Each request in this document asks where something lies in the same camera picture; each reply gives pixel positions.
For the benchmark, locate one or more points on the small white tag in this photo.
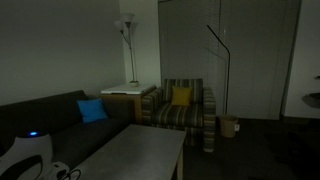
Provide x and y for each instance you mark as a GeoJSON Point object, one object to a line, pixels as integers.
{"type": "Point", "coordinates": [236, 127]}

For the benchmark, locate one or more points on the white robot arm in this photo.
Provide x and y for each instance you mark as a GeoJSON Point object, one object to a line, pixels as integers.
{"type": "Point", "coordinates": [33, 146]}

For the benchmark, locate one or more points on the thin black floor lamp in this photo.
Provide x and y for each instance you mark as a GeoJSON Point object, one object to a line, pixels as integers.
{"type": "Point", "coordinates": [228, 66]}

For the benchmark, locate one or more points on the black office chair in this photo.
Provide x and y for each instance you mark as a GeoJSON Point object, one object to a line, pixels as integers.
{"type": "Point", "coordinates": [313, 99]}

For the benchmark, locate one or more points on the white multi-head floor lamp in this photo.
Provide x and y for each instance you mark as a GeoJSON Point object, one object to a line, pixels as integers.
{"type": "Point", "coordinates": [132, 56]}

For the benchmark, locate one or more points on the window blinds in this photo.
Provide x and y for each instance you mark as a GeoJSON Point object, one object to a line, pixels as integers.
{"type": "Point", "coordinates": [186, 40]}

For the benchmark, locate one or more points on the beige waste basket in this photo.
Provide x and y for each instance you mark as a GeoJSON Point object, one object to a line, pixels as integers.
{"type": "Point", "coordinates": [228, 126]}

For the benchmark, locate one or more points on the dark grey sofa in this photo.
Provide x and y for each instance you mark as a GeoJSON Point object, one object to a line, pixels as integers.
{"type": "Point", "coordinates": [66, 133]}

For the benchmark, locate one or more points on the striped armchair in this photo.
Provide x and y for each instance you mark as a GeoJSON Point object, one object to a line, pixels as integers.
{"type": "Point", "coordinates": [176, 116]}

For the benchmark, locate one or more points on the wooden side table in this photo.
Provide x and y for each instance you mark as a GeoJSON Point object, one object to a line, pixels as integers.
{"type": "Point", "coordinates": [137, 101]}

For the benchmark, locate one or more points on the grey closet doors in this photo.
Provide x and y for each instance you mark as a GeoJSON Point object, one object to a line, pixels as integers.
{"type": "Point", "coordinates": [253, 60]}

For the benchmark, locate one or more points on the yellow cushion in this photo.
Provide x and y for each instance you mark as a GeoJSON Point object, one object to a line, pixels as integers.
{"type": "Point", "coordinates": [181, 96]}

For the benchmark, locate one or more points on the blue cushion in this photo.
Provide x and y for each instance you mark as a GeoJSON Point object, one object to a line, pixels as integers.
{"type": "Point", "coordinates": [91, 110]}

